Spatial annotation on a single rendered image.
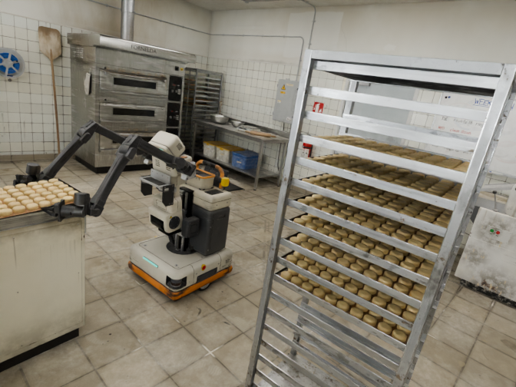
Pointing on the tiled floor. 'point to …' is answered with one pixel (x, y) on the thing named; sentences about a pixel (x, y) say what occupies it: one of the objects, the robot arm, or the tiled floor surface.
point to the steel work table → (246, 138)
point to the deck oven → (124, 94)
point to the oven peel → (52, 51)
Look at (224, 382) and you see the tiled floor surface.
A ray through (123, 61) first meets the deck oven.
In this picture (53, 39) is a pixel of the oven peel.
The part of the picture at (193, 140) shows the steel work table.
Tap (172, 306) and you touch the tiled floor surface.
